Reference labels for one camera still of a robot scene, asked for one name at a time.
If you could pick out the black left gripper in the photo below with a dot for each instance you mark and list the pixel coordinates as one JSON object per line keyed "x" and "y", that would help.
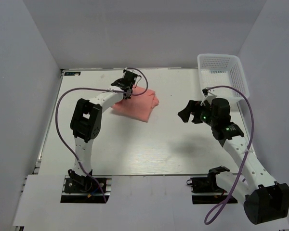
{"x": 118, "y": 81}

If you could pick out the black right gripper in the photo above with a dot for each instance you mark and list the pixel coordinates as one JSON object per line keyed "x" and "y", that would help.
{"x": 195, "y": 107}

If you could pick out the pink t shirt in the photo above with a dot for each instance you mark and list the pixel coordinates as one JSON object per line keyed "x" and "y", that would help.
{"x": 137, "y": 107}

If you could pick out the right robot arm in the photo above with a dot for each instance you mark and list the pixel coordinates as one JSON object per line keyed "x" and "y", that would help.
{"x": 263, "y": 198}

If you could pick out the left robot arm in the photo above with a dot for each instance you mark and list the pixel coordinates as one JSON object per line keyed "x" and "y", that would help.
{"x": 86, "y": 123}

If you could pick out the white plastic basket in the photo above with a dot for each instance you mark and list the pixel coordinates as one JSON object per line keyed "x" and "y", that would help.
{"x": 222, "y": 70}

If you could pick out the dark label sticker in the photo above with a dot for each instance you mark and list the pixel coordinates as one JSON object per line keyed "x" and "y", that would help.
{"x": 72, "y": 73}

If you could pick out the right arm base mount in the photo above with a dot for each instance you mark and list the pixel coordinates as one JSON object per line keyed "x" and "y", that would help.
{"x": 203, "y": 193}

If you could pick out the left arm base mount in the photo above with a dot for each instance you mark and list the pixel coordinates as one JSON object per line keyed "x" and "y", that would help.
{"x": 74, "y": 193}

